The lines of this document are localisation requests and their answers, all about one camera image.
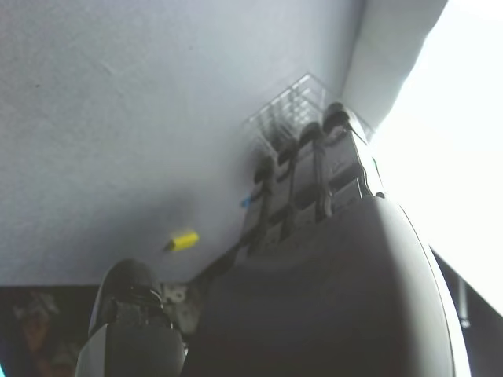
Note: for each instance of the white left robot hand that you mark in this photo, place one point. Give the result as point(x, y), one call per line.
point(314, 306)

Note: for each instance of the blue block with two holes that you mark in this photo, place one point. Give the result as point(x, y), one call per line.
point(245, 202)

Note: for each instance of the yellow rectangular block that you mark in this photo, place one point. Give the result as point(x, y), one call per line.
point(184, 240)

